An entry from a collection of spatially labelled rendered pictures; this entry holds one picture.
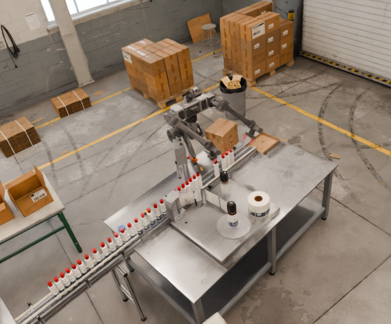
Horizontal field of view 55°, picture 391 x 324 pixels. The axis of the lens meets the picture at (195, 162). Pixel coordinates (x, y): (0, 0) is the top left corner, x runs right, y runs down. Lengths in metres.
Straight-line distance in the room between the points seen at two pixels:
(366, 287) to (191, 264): 1.84
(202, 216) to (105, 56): 5.86
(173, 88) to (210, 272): 4.45
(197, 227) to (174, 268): 0.43
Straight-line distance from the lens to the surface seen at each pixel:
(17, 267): 5.15
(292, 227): 4.33
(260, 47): 7.15
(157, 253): 3.46
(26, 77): 8.42
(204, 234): 3.44
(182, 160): 3.52
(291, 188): 3.88
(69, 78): 8.65
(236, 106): 6.23
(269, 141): 4.47
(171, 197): 3.45
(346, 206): 4.93
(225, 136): 4.16
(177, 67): 6.98
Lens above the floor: 3.50
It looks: 39 degrees down
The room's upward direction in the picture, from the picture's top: 10 degrees counter-clockwise
